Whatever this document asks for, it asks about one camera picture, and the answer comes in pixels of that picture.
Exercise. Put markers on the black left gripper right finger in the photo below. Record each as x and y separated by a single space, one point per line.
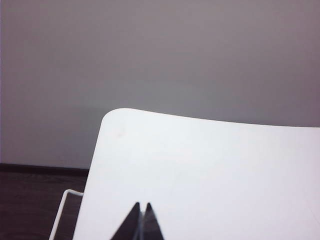
152 225

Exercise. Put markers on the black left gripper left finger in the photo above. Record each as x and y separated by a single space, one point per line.
130 225

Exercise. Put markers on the dark wall baseboard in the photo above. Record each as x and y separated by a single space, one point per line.
37 167

